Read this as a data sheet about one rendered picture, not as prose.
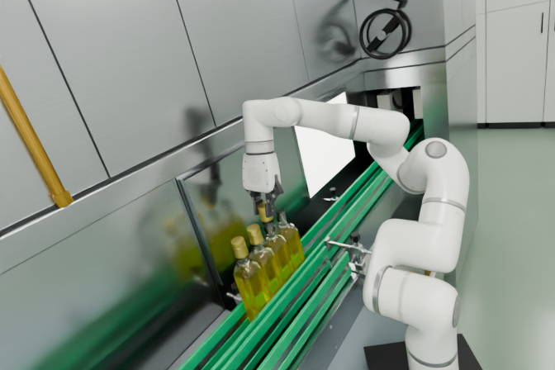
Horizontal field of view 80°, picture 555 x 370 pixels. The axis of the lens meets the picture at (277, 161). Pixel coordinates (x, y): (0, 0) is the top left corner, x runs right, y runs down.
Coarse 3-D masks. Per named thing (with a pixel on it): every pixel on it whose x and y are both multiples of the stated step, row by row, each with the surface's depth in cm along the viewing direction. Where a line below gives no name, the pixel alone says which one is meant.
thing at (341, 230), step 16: (416, 144) 174; (384, 176) 142; (368, 192) 131; (352, 208) 121; (368, 208) 132; (336, 224) 114; (352, 224) 121; (336, 240) 113; (272, 304) 87; (256, 320) 83; (240, 336) 79
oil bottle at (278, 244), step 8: (264, 240) 92; (272, 240) 91; (280, 240) 92; (272, 248) 90; (280, 248) 91; (280, 256) 92; (288, 256) 95; (280, 264) 92; (288, 264) 95; (280, 272) 93; (288, 272) 95
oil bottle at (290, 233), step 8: (280, 232) 95; (288, 232) 94; (296, 232) 97; (288, 240) 94; (296, 240) 97; (288, 248) 95; (296, 248) 97; (296, 256) 98; (304, 256) 101; (296, 264) 98
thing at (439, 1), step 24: (360, 0) 151; (408, 0) 139; (432, 0) 134; (456, 0) 148; (360, 24) 155; (408, 24) 143; (432, 24) 138; (456, 24) 151; (360, 48) 160; (408, 48) 147; (432, 48) 142; (456, 48) 153; (384, 72) 158; (408, 72) 151; (432, 72) 145; (456, 72) 156
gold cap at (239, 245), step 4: (240, 236) 83; (232, 240) 82; (236, 240) 82; (240, 240) 81; (232, 244) 81; (236, 244) 81; (240, 244) 81; (244, 244) 82; (236, 248) 81; (240, 248) 81; (244, 248) 82; (236, 252) 82; (240, 252) 81; (244, 252) 82; (248, 252) 83; (236, 256) 82; (240, 256) 82; (244, 256) 82
